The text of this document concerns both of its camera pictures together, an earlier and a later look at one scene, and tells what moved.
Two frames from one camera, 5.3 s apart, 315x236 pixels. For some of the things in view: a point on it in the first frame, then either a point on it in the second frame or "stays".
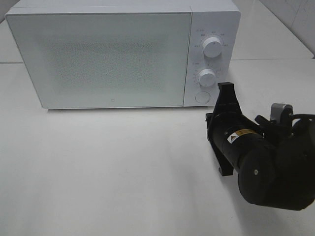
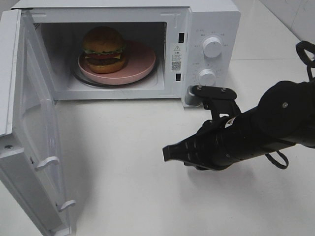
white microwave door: x=105 y=59 -> x=31 y=166
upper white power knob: x=212 y=46 stays
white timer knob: x=206 y=77 stays
